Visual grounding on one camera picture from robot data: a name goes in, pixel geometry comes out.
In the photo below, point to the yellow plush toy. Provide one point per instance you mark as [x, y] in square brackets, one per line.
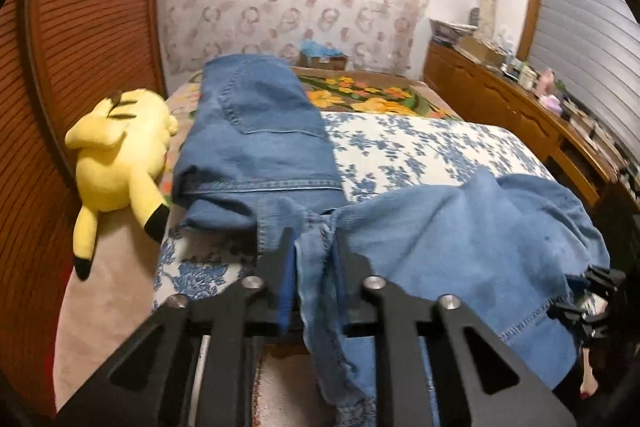
[120, 157]

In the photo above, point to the pink bottle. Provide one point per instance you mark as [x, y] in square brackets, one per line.
[547, 82]

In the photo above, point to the pink tissue box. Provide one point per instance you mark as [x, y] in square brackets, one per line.
[552, 104]

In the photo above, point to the blue denim pants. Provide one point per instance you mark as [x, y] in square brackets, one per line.
[450, 232]

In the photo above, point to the stack of papers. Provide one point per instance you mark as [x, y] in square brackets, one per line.
[450, 31]

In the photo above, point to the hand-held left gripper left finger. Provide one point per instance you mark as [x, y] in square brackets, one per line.
[272, 267]

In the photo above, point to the blue cloth bundle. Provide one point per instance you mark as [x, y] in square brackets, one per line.
[320, 48]

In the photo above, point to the open cardboard box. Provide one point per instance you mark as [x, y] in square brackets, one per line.
[480, 49]

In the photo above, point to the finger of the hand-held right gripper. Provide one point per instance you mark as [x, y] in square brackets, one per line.
[567, 312]
[602, 276]

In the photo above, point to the grey window blind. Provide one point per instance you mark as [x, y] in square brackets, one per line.
[590, 32]

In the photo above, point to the person's right hand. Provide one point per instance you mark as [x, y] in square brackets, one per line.
[589, 374]

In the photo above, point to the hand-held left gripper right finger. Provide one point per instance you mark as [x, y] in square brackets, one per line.
[357, 287]

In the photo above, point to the colourful flower blanket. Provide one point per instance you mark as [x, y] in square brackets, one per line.
[360, 99]

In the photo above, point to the long wooden cabinet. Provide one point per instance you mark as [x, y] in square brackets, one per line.
[480, 92]

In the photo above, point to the small cardboard box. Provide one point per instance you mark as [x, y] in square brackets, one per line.
[325, 63]

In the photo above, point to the white blue floral bedsheet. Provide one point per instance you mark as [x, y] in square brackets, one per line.
[425, 147]

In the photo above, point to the brown louvered wardrobe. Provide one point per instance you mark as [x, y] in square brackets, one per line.
[90, 7]

